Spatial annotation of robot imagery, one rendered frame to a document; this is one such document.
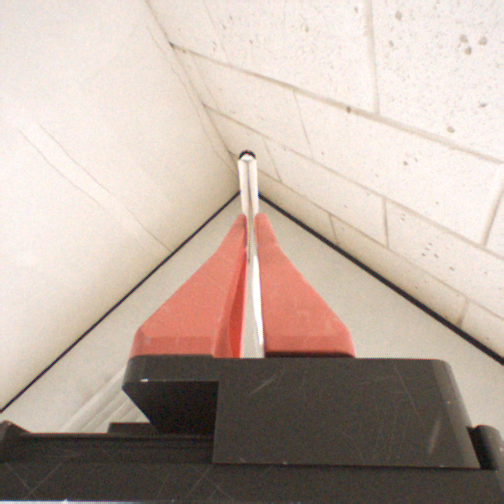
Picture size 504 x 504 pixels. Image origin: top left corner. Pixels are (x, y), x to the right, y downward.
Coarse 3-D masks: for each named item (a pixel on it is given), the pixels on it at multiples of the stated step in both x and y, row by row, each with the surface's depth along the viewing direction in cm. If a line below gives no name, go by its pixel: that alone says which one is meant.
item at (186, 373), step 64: (192, 320) 8; (128, 384) 8; (192, 384) 7; (256, 384) 7; (320, 384) 7; (384, 384) 7; (448, 384) 7; (256, 448) 6; (320, 448) 6; (384, 448) 6; (448, 448) 6
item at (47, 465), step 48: (0, 432) 7; (48, 432) 7; (480, 432) 7; (0, 480) 6; (48, 480) 6; (96, 480) 6; (144, 480) 6; (192, 480) 6; (240, 480) 6; (288, 480) 6; (336, 480) 6; (384, 480) 6; (432, 480) 6; (480, 480) 6
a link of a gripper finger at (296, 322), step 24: (264, 216) 14; (264, 240) 12; (264, 264) 11; (288, 264) 11; (264, 288) 10; (288, 288) 10; (312, 288) 9; (264, 312) 9; (288, 312) 9; (312, 312) 9; (264, 336) 8; (288, 336) 8; (312, 336) 8; (336, 336) 8; (120, 432) 11; (144, 432) 11
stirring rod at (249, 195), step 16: (240, 160) 11; (240, 176) 12; (256, 176) 12; (256, 192) 12; (256, 208) 13; (256, 224) 14; (256, 240) 14; (256, 256) 15; (256, 272) 16; (256, 288) 17; (256, 304) 18; (256, 320) 19; (256, 336) 20; (256, 352) 22
